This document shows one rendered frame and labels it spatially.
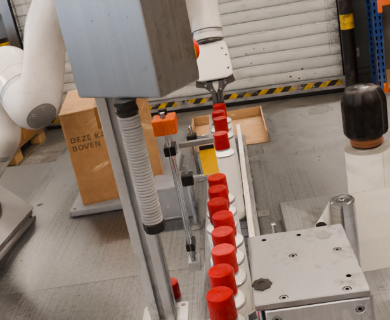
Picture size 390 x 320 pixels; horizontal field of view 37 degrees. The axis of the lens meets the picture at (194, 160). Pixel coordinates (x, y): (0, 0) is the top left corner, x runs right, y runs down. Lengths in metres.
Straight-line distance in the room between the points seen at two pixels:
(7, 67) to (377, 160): 0.83
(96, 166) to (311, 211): 0.62
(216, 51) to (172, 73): 0.75
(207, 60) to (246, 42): 3.81
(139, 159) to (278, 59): 4.56
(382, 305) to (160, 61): 0.53
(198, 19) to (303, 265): 1.04
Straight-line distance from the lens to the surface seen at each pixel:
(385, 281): 1.06
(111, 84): 0.85
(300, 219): 1.28
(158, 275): 1.06
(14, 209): 1.68
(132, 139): 0.83
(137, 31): 0.78
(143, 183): 0.85
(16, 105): 1.35
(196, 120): 2.20
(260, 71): 5.40
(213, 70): 1.55
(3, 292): 1.40
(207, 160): 1.08
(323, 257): 0.63
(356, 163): 1.11
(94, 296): 1.26
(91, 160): 1.61
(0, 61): 1.42
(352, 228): 0.93
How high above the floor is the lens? 1.47
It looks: 20 degrees down
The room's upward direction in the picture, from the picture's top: 11 degrees counter-clockwise
